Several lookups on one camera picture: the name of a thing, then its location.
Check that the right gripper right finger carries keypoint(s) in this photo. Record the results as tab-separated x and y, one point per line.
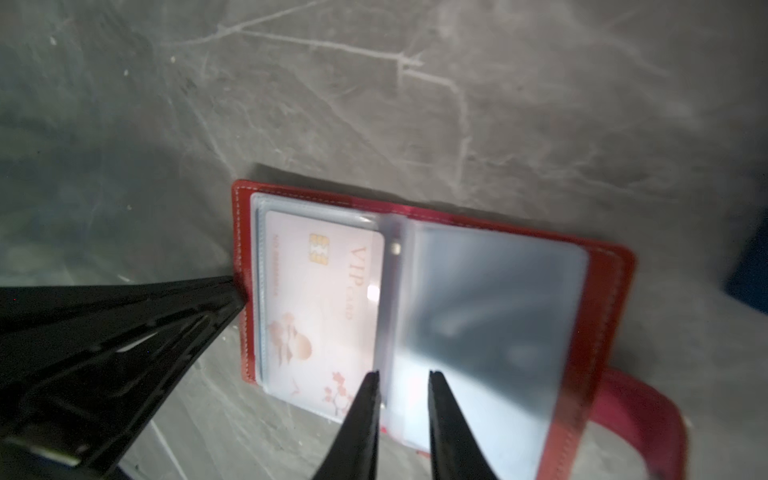
455	454

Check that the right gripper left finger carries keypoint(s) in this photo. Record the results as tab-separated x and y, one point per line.
354	453

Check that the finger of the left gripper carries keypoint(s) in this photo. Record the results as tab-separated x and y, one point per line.
52	323
79	415

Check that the red leather card holder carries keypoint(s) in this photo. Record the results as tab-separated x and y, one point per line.
520	322

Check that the pink VIP credit card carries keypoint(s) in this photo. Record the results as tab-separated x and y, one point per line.
322	290

